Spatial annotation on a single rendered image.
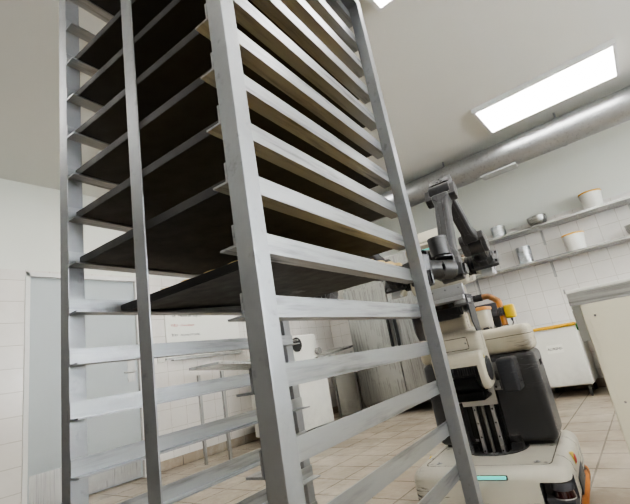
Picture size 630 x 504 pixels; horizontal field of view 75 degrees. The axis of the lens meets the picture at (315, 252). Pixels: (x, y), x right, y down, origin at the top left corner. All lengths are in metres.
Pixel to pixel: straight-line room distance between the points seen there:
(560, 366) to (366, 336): 2.32
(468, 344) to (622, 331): 0.55
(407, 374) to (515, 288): 1.83
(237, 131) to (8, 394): 4.12
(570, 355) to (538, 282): 1.12
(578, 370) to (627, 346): 3.46
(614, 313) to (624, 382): 0.24
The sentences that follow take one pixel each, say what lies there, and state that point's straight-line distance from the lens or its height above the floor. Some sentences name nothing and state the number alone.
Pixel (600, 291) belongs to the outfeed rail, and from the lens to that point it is 1.89.
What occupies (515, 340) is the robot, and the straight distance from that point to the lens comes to 2.19.
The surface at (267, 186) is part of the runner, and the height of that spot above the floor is 1.05.
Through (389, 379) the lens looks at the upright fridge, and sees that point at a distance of 5.78.
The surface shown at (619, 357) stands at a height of 0.63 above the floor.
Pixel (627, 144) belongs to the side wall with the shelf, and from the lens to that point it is 6.20.
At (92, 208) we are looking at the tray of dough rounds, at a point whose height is 1.13.
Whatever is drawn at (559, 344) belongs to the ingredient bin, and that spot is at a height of 0.56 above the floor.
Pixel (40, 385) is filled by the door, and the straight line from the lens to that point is 4.64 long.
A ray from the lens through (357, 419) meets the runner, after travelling 0.69.
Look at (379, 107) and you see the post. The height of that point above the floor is 1.43.
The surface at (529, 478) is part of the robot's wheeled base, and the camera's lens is 1.95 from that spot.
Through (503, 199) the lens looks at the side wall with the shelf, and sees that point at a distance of 6.25.
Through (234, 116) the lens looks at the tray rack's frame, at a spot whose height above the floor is 1.12.
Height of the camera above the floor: 0.79
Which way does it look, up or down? 15 degrees up
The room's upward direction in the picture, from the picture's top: 10 degrees counter-clockwise
